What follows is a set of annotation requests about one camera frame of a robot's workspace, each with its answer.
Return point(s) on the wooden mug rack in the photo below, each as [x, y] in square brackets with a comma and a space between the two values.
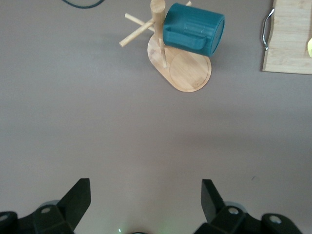
[190, 73]

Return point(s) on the teal cup yellow inside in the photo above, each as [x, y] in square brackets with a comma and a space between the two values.
[192, 26]

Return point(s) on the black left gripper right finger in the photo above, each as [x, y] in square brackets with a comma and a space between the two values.
[231, 221]

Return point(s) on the yellow plastic fork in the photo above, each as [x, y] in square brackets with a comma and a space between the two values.
[310, 47]

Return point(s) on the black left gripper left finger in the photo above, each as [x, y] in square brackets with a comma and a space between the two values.
[53, 219]

